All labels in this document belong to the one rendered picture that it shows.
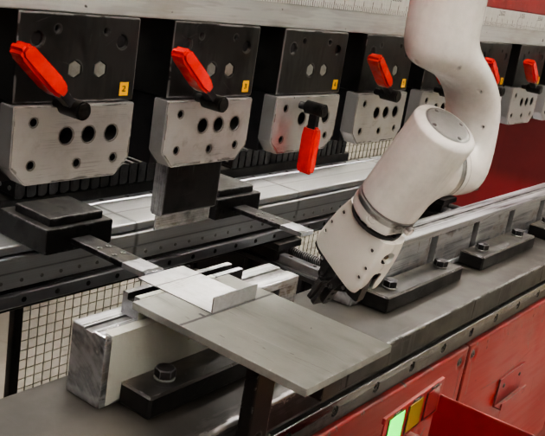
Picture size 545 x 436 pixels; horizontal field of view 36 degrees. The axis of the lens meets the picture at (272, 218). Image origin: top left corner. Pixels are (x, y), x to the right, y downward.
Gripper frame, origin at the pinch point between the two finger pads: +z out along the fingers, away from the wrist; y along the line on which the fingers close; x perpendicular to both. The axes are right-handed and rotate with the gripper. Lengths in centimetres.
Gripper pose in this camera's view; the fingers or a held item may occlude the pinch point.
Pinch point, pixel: (323, 290)
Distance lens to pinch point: 119.2
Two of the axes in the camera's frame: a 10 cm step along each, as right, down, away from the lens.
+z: -4.3, 6.7, 6.1
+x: -7.5, 1.0, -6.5
